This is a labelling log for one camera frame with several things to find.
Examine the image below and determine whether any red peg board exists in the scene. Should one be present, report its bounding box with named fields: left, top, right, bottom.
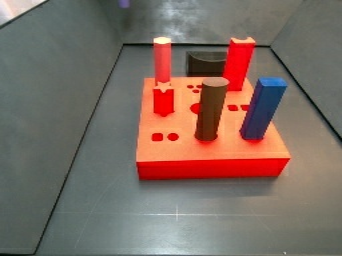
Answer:
left=137, top=77, right=290, bottom=180

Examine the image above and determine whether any dark brown round peg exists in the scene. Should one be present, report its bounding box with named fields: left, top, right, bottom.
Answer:
left=196, top=77, right=229, bottom=141

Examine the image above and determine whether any purple round cylinder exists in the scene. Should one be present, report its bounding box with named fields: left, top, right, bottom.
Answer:
left=119, top=0, right=130, bottom=8

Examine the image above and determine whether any red curved-top block peg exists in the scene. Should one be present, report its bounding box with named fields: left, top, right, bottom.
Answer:
left=224, top=37, right=256, bottom=91

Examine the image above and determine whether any black curved holder stand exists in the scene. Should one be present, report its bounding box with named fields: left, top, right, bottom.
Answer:
left=186, top=51, right=226, bottom=77

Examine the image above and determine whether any red star peg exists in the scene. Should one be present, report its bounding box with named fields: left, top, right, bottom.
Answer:
left=153, top=82, right=174, bottom=116

